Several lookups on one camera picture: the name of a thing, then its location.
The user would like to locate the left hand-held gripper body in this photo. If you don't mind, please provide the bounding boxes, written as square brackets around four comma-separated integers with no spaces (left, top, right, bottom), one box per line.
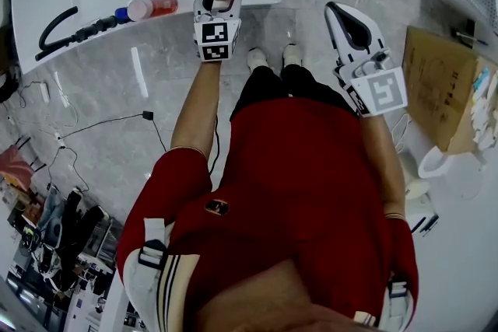
[192,7,243,63]

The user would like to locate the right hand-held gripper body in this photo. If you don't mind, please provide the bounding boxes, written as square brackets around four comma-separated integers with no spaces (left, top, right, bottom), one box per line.
[332,47,409,117]

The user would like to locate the person's right forearm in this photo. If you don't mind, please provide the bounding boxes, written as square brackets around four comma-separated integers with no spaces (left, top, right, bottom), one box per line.
[359,111,408,219]

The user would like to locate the person's left forearm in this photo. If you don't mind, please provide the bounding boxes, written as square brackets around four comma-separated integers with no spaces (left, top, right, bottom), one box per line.
[170,59,223,165]

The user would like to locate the white shoe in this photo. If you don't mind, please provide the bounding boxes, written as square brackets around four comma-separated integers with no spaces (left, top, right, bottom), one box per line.
[247,47,270,72]
[282,44,304,68]

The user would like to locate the large flat cardboard box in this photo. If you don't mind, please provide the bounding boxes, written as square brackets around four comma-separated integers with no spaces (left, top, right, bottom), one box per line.
[402,25,498,153]

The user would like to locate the person's black shorts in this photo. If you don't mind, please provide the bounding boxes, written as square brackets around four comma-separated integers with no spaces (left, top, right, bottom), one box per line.
[230,65,361,122]

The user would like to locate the large white toilet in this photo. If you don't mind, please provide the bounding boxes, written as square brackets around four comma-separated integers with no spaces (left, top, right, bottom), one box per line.
[417,149,492,202]

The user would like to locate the white paper scraps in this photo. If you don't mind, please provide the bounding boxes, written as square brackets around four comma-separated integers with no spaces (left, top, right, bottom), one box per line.
[469,65,498,152]

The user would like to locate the person's red shirt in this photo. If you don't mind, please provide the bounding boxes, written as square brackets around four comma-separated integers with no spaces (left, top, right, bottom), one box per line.
[116,96,420,332]

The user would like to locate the dark pen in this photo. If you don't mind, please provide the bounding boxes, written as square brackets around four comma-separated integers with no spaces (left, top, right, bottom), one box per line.
[409,216,428,234]
[421,214,440,237]

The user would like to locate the person's head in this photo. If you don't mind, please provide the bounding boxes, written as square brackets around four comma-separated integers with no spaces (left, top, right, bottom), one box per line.
[182,259,390,332]

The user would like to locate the pink cushioned chair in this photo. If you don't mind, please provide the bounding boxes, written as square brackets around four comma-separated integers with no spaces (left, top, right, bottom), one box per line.
[0,145,35,192]

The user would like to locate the black office chair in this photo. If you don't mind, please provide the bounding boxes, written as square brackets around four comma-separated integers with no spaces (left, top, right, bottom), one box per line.
[57,187,113,292]

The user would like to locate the black shower handle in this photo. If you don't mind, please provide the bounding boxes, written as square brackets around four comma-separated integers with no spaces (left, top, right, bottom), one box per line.
[34,16,118,63]

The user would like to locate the thin black cable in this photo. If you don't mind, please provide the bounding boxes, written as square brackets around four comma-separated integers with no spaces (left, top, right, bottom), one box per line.
[61,111,169,153]

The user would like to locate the black curved hose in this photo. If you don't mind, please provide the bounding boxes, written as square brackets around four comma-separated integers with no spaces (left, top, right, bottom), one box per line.
[38,5,79,52]

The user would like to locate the white harness strap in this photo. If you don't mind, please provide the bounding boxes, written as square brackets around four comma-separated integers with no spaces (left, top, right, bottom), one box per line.
[123,217,204,332]
[378,274,414,332]

